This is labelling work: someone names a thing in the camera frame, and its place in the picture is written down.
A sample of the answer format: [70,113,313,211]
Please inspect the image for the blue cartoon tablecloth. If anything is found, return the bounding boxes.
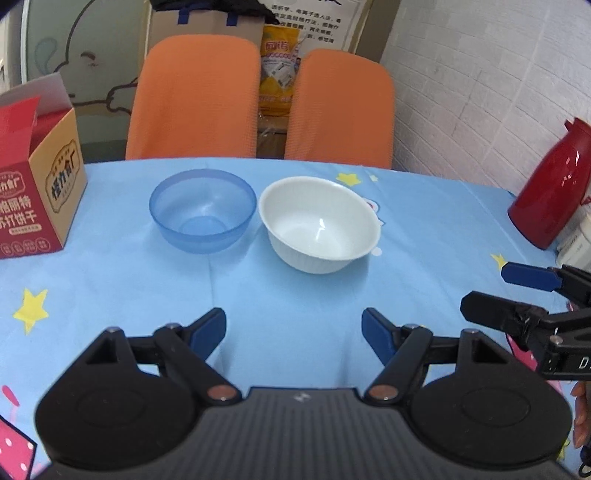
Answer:
[0,157,591,480]

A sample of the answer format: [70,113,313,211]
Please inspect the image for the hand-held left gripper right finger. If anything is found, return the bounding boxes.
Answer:
[361,308,539,408]

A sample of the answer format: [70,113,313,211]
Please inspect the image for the frosted glass door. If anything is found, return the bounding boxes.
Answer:
[23,0,154,163]

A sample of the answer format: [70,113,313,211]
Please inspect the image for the blue plastic bowl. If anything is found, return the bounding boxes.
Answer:
[148,169,257,255]

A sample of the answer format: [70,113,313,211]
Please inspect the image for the framed wall poster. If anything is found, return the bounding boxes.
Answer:
[265,0,402,53]

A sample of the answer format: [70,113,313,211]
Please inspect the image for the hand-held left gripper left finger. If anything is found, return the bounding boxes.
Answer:
[81,308,243,407]

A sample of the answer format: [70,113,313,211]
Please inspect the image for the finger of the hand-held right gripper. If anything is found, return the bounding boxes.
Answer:
[460,291,555,346]
[501,261,591,308]

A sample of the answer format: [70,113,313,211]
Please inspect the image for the orange chair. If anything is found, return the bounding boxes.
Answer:
[284,49,396,170]
[126,36,262,161]

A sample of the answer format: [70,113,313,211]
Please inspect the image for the brown paper bag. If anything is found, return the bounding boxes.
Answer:
[147,7,265,58]

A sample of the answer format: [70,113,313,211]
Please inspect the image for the red thermos jug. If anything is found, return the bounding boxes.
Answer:
[508,117,591,250]

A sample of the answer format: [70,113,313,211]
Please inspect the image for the yellow snack bag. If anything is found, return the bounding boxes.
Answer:
[257,24,306,117]

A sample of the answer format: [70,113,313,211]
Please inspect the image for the red cracker box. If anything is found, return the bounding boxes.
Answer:
[0,70,88,260]

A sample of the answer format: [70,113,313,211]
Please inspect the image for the black cloth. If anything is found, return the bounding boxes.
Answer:
[150,0,274,14]

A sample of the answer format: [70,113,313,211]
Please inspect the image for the white tumbler cup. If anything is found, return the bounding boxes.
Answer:
[555,217,591,271]

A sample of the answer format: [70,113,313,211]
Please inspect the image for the person's right hand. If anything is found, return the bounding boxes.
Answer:
[571,380,591,449]

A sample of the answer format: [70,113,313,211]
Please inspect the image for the white bowl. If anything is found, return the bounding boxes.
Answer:
[259,176,382,276]

